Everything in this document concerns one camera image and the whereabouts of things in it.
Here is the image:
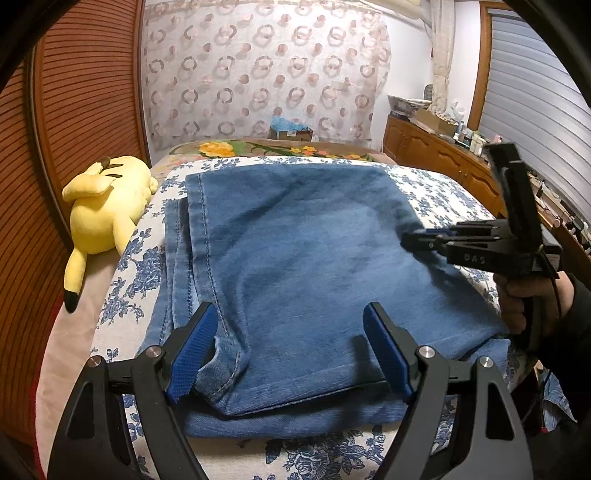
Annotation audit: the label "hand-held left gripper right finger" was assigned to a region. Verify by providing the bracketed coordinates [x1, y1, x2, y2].
[362, 301, 534, 480]

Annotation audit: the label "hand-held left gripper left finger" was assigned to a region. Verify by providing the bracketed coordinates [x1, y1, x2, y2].
[46, 302, 220, 480]

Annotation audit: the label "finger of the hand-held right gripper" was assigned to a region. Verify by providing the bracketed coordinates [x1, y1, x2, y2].
[418, 222, 462, 240]
[401, 233, 455, 260]

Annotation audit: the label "blue denim pants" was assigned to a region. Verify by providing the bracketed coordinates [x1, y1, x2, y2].
[141, 159, 511, 439]

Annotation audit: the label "person's right forearm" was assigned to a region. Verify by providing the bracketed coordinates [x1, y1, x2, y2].
[540, 272, 591, 430]

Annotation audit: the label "person's right hand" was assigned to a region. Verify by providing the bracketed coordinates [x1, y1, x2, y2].
[496, 272, 575, 337]

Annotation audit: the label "wooden sideboard cabinet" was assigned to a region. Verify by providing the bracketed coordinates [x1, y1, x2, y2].
[383, 114, 591, 278]

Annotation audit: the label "white blue floral bed sheet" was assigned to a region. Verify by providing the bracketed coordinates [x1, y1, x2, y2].
[90, 154, 522, 480]

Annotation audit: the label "basket of papers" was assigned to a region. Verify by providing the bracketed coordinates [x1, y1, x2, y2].
[388, 95, 432, 116]

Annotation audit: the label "grey window blind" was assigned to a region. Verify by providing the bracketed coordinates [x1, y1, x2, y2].
[478, 9, 591, 222]

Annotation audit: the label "yellow plush toy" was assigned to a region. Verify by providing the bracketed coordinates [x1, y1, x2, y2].
[62, 156, 160, 312]

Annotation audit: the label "beige lace side curtain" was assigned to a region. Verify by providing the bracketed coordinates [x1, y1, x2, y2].
[427, 0, 455, 112]

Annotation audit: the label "blue plastic bag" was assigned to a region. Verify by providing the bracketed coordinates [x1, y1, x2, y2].
[270, 115, 308, 132]

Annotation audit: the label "colourful flower blanket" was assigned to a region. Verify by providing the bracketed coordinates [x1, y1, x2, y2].
[34, 138, 398, 469]

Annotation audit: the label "sheer curtain with circle print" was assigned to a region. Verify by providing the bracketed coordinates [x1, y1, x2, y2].
[141, 0, 393, 153]

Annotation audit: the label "wooden louvered wardrobe door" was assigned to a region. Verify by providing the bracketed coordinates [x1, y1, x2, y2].
[0, 0, 153, 462]

